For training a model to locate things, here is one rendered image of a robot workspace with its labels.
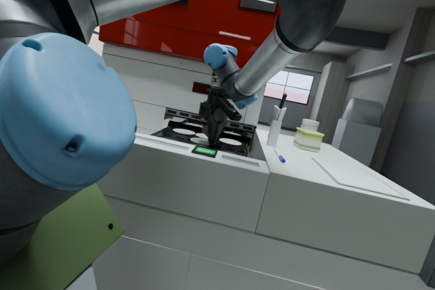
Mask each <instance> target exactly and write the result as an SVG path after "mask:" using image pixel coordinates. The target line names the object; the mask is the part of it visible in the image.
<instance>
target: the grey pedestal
mask: <svg viewBox="0 0 435 290"><path fill-rule="evenodd" d="M64 290H97V288H96V282H95V275H94V271H93V264H92V263H91V264H90V265H89V266H88V267H87V268H86V269H85V270H84V271H83V272H81V273H80V274H79V275H78V276H77V277H76V278H75V279H74V280H73V281H72V282H71V283H70V284H69V285H68V286H67V287H66V288H65V289H64Z"/></svg>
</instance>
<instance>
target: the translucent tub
mask: <svg viewBox="0 0 435 290"><path fill-rule="evenodd" d="M323 136H324V134H321V133H319V132H317V131H313V130H310V129H304V128H297V131H296V136H295V139H294V141H293V142H294V145H295V146H297V147H298V148H300V149H302V150H308V151H314V152H319V151H320V145H321V142H322V138H323Z"/></svg>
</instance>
